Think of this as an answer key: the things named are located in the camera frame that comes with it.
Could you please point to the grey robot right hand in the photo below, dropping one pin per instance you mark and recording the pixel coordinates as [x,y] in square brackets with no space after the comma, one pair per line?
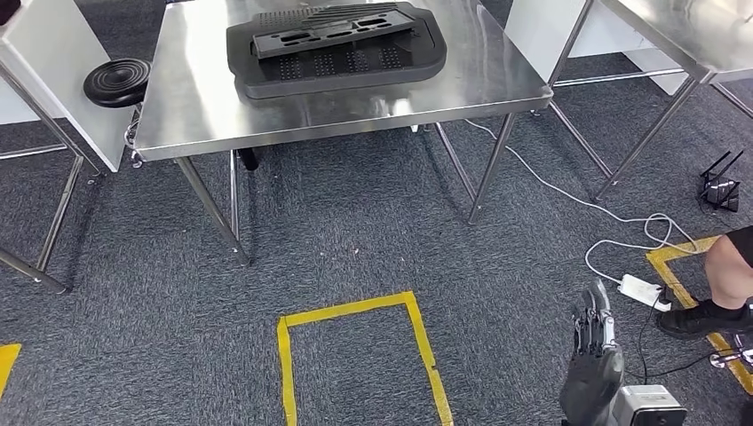
[591,382]

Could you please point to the black plastic frame part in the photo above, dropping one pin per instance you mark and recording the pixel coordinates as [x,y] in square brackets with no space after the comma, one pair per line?
[270,44]

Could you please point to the stainless steel workbench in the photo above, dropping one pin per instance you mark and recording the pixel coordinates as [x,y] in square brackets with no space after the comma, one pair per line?
[188,100]

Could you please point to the white power strip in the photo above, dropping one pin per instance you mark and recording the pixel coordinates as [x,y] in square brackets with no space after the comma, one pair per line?
[641,291]

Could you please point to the yellow floor tape square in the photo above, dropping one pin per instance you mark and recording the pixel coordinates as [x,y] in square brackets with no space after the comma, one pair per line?
[285,370]
[665,264]

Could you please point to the person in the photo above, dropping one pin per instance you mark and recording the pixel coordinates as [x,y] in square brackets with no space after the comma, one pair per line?
[723,270]

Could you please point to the black router with antennas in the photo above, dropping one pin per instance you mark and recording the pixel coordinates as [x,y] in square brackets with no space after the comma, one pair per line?
[720,191]

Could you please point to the white panel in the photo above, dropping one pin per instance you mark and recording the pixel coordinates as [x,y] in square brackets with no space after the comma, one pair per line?
[529,29]

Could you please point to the black cylinder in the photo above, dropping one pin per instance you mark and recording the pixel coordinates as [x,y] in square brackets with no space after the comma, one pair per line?
[248,159]

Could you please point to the large black engine cover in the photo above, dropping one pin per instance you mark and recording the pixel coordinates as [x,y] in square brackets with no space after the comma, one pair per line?
[259,85]

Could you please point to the black round ribbed disc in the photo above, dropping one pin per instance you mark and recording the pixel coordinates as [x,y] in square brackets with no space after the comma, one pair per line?
[116,82]

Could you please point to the white table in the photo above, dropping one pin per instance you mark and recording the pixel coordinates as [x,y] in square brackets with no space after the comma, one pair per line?
[70,47]

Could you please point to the black case with yellow label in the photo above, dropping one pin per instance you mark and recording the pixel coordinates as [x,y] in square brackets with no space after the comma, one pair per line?
[7,9]

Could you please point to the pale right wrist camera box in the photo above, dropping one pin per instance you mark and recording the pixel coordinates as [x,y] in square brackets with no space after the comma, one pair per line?
[653,408]

